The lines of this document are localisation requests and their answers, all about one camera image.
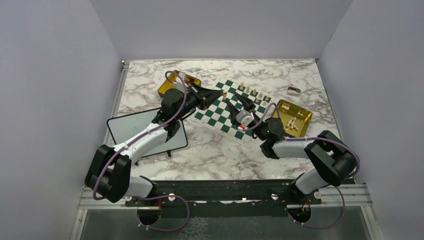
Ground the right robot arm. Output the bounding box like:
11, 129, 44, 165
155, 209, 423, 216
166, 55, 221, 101
225, 93, 360, 204

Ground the pile of light chess pieces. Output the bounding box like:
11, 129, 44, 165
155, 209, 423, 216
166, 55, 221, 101
282, 104, 305, 131

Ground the gold tin with light pieces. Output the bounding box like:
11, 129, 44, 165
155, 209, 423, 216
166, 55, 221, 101
277, 99, 313, 138

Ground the aluminium rail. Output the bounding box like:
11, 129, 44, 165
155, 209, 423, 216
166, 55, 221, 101
306, 184, 373, 208
78, 186, 160, 211

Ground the gold tin with dark pieces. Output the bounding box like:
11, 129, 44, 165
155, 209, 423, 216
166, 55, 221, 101
157, 70, 202, 99

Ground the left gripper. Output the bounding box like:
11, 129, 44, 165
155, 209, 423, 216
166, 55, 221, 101
175, 82, 223, 121

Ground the aluminium rail right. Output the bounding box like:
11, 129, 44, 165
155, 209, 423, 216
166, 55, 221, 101
306, 184, 373, 208

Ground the green white chess board mat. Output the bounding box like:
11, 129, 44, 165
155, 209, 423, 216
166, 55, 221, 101
190, 77, 274, 149

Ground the small whiteboard with stand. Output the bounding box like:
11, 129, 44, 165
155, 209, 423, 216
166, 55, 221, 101
106, 107, 188, 158

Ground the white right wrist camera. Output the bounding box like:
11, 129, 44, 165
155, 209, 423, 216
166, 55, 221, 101
236, 109, 254, 128

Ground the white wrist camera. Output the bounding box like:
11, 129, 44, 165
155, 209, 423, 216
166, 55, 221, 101
172, 81, 188, 94
236, 109, 254, 128

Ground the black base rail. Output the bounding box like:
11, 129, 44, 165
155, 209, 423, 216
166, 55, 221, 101
115, 179, 325, 219

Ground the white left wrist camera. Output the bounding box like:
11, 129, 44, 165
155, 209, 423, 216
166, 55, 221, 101
172, 81, 188, 94

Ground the beige stapler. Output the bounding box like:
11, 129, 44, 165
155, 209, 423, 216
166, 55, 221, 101
286, 86, 302, 96

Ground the aluminium rail left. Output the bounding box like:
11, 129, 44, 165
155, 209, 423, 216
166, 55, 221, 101
78, 186, 160, 211

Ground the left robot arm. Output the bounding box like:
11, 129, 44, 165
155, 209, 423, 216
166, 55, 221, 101
84, 84, 224, 206

